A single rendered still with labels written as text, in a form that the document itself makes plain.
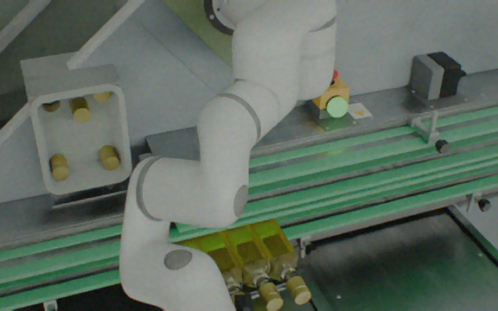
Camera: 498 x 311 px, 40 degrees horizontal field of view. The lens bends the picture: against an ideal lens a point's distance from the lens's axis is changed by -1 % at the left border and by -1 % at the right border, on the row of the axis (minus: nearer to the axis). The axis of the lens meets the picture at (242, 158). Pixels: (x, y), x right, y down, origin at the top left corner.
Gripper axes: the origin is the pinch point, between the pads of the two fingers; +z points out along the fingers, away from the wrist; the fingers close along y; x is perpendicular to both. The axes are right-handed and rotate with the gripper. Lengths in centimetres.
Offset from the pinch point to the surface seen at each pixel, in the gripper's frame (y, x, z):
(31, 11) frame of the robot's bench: 24, 47, 86
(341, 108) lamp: 19.5, -24.7, 37.5
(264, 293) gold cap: 1.6, -4.3, 2.5
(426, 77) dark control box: 21, -47, 47
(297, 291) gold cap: 1.4, -10.5, 2.5
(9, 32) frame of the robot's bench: 20, 54, 84
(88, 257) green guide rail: 4.6, 28.7, 12.0
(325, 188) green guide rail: 6.3, -20.1, 26.7
